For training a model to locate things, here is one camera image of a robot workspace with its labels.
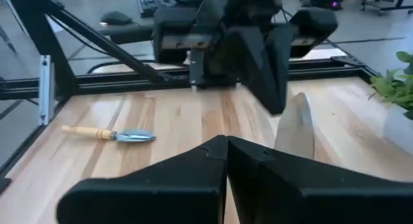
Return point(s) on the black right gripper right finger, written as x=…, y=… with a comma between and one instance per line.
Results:
x=306, y=191

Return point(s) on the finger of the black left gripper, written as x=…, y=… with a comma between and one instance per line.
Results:
x=251, y=56
x=282, y=56

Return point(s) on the black computer mouse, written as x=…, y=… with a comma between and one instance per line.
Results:
x=116, y=18

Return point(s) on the dark computer desk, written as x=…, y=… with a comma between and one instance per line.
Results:
x=129, y=33

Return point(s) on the green plant in white pot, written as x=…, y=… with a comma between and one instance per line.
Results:
x=393, y=88

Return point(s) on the aluminium frame bracket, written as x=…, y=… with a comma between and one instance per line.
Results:
x=46, y=88

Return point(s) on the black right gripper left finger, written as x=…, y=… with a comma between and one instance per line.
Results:
x=161, y=191

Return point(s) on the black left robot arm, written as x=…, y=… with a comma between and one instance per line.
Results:
x=248, y=4

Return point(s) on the black table frame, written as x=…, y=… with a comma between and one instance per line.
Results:
x=96, y=82

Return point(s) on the black corner clamp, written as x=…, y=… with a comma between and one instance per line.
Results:
x=348, y=61

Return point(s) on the black keyboard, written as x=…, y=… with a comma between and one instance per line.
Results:
x=155, y=1

